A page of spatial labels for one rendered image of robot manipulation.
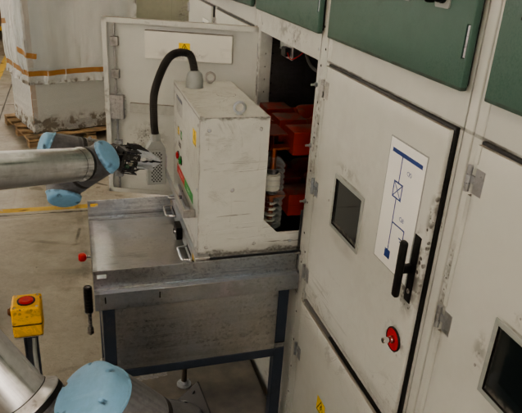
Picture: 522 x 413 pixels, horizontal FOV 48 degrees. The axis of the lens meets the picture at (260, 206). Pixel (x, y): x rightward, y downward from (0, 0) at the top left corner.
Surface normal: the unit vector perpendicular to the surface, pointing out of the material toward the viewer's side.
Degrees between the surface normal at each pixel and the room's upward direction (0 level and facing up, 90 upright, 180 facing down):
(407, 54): 90
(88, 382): 38
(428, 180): 90
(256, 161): 90
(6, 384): 67
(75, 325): 0
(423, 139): 90
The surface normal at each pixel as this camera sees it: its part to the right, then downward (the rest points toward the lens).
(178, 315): 0.29, 0.40
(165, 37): -0.06, 0.40
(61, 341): 0.06, -0.91
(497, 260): -0.96, 0.07
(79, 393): -0.51, -0.64
